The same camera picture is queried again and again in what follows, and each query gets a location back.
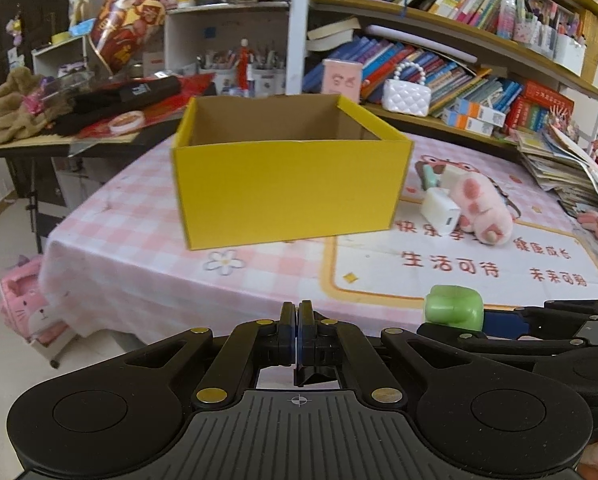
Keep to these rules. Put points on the thick white book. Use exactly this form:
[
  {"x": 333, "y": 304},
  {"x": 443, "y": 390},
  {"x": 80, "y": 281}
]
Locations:
[{"x": 331, "y": 35}]

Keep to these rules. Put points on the red boxed book set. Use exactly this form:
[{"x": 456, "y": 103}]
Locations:
[{"x": 544, "y": 105}]

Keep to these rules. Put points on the pink printed tablecloth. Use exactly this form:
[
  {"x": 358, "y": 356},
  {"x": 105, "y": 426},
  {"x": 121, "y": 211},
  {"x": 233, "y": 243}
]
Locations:
[{"x": 129, "y": 240}]

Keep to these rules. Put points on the tape roll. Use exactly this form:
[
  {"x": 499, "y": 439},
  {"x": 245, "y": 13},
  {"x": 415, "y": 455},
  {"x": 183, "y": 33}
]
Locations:
[{"x": 126, "y": 121}]

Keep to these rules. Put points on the orange and white box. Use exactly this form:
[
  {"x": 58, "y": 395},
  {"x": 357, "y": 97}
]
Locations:
[
  {"x": 481, "y": 111},
  {"x": 466, "y": 124}
]

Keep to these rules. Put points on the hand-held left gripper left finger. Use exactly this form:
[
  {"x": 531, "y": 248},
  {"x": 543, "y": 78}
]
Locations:
[{"x": 289, "y": 332}]

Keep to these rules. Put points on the white plastic bottle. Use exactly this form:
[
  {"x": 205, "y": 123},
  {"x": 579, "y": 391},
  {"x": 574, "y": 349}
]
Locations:
[{"x": 506, "y": 12}]

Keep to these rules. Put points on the stack of magazines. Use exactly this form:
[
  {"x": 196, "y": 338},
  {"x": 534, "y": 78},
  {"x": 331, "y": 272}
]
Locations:
[{"x": 554, "y": 165}]

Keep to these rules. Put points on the white pole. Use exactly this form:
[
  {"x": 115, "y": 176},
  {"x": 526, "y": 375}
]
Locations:
[{"x": 298, "y": 35}]

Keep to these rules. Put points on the yellow cardboard box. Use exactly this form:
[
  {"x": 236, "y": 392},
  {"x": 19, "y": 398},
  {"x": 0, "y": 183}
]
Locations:
[{"x": 279, "y": 195}]

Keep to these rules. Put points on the mint green plastic case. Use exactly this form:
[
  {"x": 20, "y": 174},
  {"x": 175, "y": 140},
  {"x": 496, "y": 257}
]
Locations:
[{"x": 427, "y": 176}]

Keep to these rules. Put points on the wooden bookshelf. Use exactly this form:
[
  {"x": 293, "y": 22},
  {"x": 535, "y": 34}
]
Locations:
[{"x": 419, "y": 122}]

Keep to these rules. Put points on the black side table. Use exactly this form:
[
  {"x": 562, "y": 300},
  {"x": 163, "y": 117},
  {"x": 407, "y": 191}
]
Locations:
[{"x": 29, "y": 149}]

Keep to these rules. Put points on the pink cat backpack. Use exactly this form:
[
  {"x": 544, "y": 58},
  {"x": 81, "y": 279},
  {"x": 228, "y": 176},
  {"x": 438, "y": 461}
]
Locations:
[{"x": 29, "y": 310}]

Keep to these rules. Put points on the brown plush toy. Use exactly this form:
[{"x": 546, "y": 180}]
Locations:
[{"x": 9, "y": 110}]

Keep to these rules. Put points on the white desk organiser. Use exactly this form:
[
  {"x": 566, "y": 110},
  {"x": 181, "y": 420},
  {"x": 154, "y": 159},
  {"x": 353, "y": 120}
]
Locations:
[{"x": 564, "y": 50}]

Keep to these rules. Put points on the white charger adapter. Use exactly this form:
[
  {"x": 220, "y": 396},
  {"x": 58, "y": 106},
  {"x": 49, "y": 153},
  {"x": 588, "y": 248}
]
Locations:
[{"x": 439, "y": 207}]

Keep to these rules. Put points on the red foil figure decoration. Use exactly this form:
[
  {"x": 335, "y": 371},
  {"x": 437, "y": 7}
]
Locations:
[{"x": 124, "y": 25}]

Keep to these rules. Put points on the pink cylindrical container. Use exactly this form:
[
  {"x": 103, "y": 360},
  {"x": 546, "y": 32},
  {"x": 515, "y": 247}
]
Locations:
[{"x": 341, "y": 80}]

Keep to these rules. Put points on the red figure bottle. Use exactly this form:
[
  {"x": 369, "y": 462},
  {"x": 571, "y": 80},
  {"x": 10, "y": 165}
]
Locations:
[{"x": 243, "y": 65}]

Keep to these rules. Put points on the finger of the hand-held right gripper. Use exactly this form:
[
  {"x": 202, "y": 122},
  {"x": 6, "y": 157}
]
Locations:
[
  {"x": 479, "y": 345},
  {"x": 499, "y": 322}
]

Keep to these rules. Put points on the green squishy toy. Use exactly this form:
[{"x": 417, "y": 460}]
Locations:
[{"x": 454, "y": 307}]

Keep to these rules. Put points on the black cloth bag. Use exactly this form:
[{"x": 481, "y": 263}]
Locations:
[{"x": 129, "y": 95}]

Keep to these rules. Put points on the pink plush cat paw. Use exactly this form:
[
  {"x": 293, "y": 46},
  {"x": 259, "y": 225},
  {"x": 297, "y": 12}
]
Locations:
[{"x": 479, "y": 205}]

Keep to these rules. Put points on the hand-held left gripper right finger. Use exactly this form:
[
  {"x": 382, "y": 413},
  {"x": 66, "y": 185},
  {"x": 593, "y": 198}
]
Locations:
[{"x": 305, "y": 332}]

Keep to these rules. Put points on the white shelf unit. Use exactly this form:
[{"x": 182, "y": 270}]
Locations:
[{"x": 219, "y": 25}]

